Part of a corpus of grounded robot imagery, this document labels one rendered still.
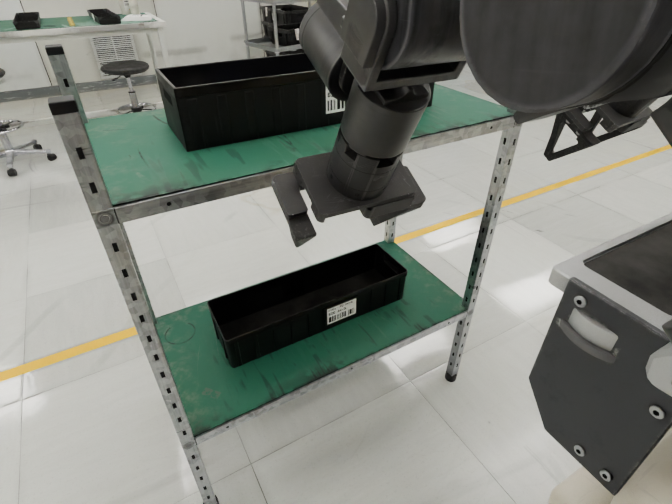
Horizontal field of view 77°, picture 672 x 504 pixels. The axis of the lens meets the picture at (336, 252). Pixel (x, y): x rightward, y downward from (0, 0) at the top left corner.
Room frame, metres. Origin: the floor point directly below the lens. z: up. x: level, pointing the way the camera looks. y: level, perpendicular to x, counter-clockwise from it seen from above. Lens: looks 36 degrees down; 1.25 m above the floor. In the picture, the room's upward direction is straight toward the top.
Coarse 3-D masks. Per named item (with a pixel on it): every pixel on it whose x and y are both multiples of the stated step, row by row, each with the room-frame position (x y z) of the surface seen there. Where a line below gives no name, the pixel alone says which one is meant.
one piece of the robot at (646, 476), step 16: (656, 448) 0.20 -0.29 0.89; (656, 464) 0.19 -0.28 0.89; (576, 480) 0.22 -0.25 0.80; (592, 480) 0.22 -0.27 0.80; (640, 480) 0.18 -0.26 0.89; (656, 480) 0.17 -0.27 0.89; (560, 496) 0.20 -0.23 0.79; (576, 496) 0.20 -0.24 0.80; (592, 496) 0.20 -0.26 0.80; (608, 496) 0.20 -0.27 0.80; (624, 496) 0.17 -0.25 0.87; (640, 496) 0.17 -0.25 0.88; (656, 496) 0.16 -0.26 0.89
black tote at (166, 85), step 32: (224, 64) 0.94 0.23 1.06; (256, 64) 0.98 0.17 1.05; (288, 64) 1.01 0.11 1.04; (192, 96) 0.74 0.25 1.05; (224, 96) 0.77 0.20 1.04; (256, 96) 0.80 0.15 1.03; (288, 96) 0.83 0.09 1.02; (320, 96) 0.87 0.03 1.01; (192, 128) 0.74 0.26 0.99; (224, 128) 0.77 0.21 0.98; (256, 128) 0.80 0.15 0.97; (288, 128) 0.83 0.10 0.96
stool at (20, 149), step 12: (0, 72) 2.89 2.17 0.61; (0, 120) 2.99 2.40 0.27; (12, 120) 3.00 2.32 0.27; (0, 132) 2.75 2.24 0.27; (24, 144) 2.99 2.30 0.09; (36, 144) 3.10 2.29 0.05; (0, 156) 2.80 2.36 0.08; (12, 156) 2.77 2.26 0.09; (48, 156) 2.89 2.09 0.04; (12, 168) 2.66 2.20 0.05
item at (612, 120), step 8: (608, 104) 0.56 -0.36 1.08; (616, 104) 0.56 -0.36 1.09; (624, 104) 0.55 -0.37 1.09; (632, 104) 0.55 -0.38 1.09; (640, 104) 0.54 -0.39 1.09; (648, 104) 0.55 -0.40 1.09; (600, 112) 0.55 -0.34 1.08; (608, 112) 0.55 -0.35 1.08; (616, 112) 0.55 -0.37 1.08; (624, 112) 0.55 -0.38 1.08; (632, 112) 0.55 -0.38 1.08; (640, 112) 0.55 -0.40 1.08; (648, 112) 0.58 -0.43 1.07; (608, 120) 0.54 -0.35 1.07; (616, 120) 0.54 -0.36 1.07; (624, 120) 0.54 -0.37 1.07; (632, 120) 0.55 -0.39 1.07; (608, 128) 0.53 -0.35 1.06; (616, 128) 0.53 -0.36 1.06
